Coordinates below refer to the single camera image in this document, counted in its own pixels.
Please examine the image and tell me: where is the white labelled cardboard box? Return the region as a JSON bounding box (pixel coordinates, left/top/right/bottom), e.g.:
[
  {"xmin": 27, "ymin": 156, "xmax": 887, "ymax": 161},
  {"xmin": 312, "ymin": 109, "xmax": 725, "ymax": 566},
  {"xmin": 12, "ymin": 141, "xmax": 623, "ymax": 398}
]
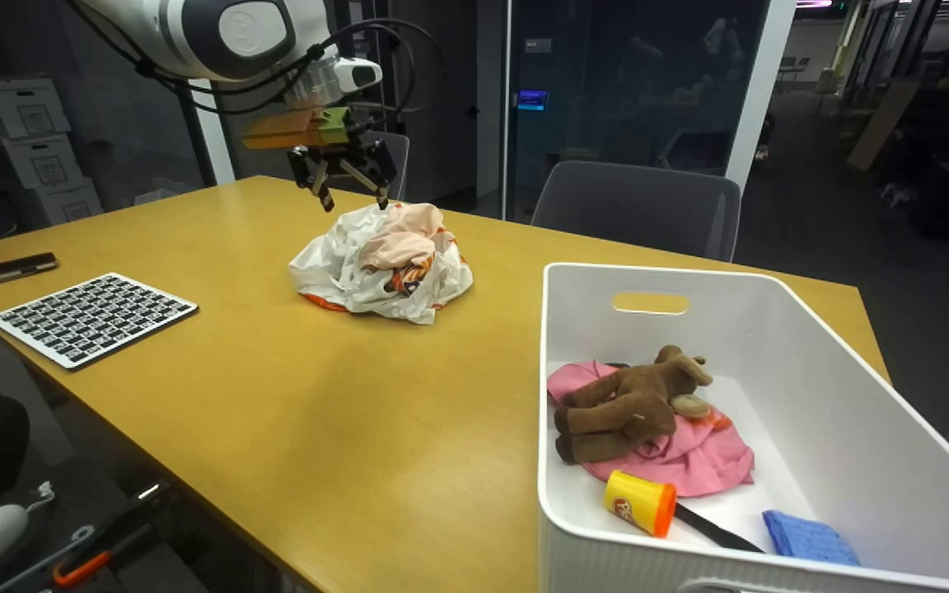
[
  {"xmin": 0, "ymin": 77, "xmax": 76, "ymax": 141},
  {"xmin": 0, "ymin": 133, "xmax": 104, "ymax": 225}
]

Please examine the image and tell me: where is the orange handled tool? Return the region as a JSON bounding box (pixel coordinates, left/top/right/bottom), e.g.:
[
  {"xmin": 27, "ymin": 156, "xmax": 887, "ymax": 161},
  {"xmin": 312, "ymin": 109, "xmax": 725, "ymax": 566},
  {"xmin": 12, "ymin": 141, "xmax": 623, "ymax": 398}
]
[{"xmin": 50, "ymin": 481, "xmax": 164, "ymax": 593}]

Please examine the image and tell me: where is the grey office chair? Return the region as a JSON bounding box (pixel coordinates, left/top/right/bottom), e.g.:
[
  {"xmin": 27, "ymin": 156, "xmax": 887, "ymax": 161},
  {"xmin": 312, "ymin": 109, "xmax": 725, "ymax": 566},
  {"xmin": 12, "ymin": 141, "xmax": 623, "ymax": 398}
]
[
  {"xmin": 298, "ymin": 124, "xmax": 415, "ymax": 206},
  {"xmin": 527, "ymin": 157, "xmax": 745, "ymax": 265}
]

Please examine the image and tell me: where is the yellow play dough cup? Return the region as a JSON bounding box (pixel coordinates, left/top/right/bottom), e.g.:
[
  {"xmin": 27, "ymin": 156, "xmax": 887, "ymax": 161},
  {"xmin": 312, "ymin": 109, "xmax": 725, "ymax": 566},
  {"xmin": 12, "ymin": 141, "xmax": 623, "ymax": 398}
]
[{"xmin": 604, "ymin": 469, "xmax": 681, "ymax": 539}]

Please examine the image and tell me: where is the black marker pen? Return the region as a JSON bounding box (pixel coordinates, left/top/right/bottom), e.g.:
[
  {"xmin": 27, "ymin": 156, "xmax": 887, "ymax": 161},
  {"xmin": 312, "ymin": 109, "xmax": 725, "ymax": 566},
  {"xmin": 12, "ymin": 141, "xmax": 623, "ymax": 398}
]
[{"xmin": 0, "ymin": 252, "xmax": 64, "ymax": 294}]

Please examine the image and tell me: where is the blue lit display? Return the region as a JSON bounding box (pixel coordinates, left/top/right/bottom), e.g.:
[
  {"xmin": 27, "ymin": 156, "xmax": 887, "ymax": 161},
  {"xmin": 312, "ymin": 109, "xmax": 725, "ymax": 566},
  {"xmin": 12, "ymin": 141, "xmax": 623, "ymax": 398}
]
[{"xmin": 515, "ymin": 89, "xmax": 555, "ymax": 118}]

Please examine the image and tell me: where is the black white calibration checkerboard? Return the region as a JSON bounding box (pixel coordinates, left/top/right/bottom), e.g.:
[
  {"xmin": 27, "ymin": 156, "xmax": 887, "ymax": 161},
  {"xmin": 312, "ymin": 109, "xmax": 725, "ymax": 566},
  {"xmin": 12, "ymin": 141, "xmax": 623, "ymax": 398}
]
[{"xmin": 0, "ymin": 271, "xmax": 201, "ymax": 371}]

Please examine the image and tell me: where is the brown plush toy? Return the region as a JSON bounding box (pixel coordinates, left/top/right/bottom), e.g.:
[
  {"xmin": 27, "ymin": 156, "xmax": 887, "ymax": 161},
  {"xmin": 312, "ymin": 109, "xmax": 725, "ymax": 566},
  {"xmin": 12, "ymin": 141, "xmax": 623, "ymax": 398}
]
[{"xmin": 550, "ymin": 342, "xmax": 719, "ymax": 469}]

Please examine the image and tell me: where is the white window frame post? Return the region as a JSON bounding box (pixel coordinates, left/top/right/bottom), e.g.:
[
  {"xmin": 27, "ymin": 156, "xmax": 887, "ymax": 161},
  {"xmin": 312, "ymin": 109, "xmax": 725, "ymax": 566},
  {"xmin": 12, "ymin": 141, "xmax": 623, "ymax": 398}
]
[
  {"xmin": 172, "ymin": 77, "xmax": 239, "ymax": 192},
  {"xmin": 725, "ymin": 0, "xmax": 805, "ymax": 202}
]

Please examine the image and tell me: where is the blue sponge cloth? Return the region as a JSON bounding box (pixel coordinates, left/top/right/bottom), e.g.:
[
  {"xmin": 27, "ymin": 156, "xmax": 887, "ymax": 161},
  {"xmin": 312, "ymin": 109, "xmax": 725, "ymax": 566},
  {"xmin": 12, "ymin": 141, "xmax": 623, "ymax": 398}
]
[{"xmin": 760, "ymin": 506, "xmax": 863, "ymax": 571}]

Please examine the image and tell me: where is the pink cloth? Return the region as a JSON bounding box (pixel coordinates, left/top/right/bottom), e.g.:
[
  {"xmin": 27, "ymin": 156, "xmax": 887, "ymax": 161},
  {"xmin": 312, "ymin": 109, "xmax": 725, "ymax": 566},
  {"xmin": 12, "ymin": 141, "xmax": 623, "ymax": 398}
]
[{"xmin": 544, "ymin": 359, "xmax": 758, "ymax": 504}]

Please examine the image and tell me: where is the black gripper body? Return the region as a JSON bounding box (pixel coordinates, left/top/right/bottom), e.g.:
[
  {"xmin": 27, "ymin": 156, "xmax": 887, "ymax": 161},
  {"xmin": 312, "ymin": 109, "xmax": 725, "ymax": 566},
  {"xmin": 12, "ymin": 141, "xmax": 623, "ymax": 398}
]
[{"xmin": 312, "ymin": 102, "xmax": 402, "ymax": 168}]

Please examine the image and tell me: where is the peach shirt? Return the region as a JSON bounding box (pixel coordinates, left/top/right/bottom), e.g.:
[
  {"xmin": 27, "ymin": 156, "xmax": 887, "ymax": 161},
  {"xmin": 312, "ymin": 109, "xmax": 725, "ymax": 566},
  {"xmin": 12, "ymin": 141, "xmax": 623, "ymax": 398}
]
[{"xmin": 355, "ymin": 199, "xmax": 450, "ymax": 301}]

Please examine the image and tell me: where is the white orange plastic bag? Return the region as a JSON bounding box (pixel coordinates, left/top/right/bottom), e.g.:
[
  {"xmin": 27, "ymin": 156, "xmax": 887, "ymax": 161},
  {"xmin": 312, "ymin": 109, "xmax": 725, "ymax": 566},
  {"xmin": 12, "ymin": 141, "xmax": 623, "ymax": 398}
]
[{"xmin": 288, "ymin": 202, "xmax": 478, "ymax": 326}]

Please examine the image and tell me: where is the white plastic basket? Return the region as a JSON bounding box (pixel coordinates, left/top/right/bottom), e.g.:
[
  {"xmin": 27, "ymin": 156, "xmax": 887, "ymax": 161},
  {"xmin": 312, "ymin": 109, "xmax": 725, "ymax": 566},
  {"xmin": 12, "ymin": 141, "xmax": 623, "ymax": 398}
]
[{"xmin": 533, "ymin": 262, "xmax": 949, "ymax": 593}]

